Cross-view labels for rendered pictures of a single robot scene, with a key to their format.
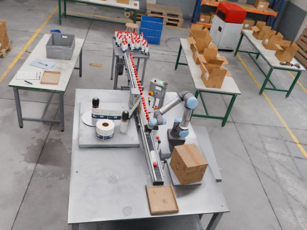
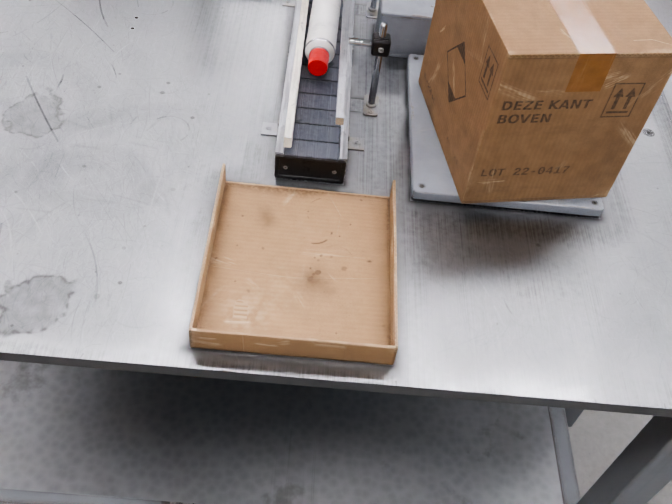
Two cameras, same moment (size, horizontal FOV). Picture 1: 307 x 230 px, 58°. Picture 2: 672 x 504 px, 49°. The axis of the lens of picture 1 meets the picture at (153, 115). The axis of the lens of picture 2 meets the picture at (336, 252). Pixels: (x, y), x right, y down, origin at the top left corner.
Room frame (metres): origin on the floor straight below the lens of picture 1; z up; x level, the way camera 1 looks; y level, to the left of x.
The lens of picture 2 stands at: (1.07, -0.44, 1.64)
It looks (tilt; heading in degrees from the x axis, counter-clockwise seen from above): 50 degrees down; 14
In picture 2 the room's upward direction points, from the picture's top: 8 degrees clockwise
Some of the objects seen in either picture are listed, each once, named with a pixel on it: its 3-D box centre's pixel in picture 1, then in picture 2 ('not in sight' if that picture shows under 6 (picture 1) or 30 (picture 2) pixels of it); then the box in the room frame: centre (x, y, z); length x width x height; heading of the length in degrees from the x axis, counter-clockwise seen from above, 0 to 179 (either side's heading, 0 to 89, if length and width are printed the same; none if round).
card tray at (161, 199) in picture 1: (161, 197); (301, 256); (1.70, -0.24, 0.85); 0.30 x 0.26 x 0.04; 18
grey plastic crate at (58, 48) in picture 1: (61, 45); not in sight; (4.35, 1.78, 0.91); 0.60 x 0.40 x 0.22; 13
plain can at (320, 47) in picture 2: (153, 158); (322, 32); (2.14, -0.10, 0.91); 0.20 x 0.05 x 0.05; 16
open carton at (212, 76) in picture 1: (214, 73); not in sight; (4.37, -0.87, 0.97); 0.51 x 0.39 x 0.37; 105
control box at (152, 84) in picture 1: (157, 89); not in sight; (2.78, 0.02, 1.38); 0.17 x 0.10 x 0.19; 73
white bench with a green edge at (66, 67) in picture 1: (54, 79); not in sight; (4.08, 1.81, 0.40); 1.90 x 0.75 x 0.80; 10
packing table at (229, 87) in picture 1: (200, 78); not in sight; (5.23, -0.81, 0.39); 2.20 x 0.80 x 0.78; 10
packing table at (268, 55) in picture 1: (263, 61); not in sight; (6.89, -2.48, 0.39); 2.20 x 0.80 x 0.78; 10
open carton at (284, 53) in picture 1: (284, 50); not in sight; (6.27, -2.60, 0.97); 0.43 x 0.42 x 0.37; 96
